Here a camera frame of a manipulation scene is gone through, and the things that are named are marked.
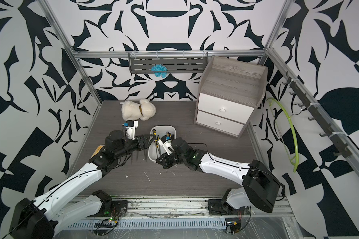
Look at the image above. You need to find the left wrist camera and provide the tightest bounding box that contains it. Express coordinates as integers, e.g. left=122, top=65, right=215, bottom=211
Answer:
left=123, top=120, right=138, bottom=140

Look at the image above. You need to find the white plush toy animal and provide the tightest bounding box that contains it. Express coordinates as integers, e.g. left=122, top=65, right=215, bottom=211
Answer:
left=121, top=99, right=157, bottom=121

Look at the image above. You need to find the grey white drawer cabinet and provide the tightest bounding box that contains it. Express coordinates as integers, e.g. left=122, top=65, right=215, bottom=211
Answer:
left=194, top=56, right=268, bottom=138

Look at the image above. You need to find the aluminium cage frame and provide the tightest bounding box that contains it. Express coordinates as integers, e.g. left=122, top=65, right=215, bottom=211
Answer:
left=35, top=0, right=359, bottom=239

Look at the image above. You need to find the grey wall hook rail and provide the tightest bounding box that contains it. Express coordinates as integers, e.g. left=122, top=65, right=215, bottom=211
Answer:
left=284, top=72, right=353, bottom=158

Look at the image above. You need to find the file with yellow handle one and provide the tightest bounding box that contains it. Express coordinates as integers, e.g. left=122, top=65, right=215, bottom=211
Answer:
left=153, top=129, right=159, bottom=159

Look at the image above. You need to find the white plastic storage box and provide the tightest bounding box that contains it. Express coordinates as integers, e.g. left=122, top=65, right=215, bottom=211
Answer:
left=148, top=125, right=177, bottom=163

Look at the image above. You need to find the green hoop tube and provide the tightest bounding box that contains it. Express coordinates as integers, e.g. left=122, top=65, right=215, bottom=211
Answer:
left=266, top=98, right=300, bottom=173

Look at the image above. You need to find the yellow sponge pad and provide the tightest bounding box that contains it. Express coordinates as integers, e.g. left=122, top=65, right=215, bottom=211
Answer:
left=91, top=145, right=105, bottom=158

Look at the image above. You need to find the grey wall shelf rack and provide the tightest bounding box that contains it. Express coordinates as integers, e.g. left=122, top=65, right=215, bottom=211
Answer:
left=128, top=52, right=208, bottom=74

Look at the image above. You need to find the teal crumpled cloth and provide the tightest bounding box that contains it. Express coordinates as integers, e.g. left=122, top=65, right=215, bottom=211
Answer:
left=151, top=64, right=168, bottom=78

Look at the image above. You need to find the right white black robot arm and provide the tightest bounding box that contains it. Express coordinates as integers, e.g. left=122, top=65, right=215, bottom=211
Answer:
left=156, top=137, right=285, bottom=215

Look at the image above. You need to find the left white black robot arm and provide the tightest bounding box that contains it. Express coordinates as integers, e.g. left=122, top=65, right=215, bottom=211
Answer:
left=9, top=130, right=157, bottom=239

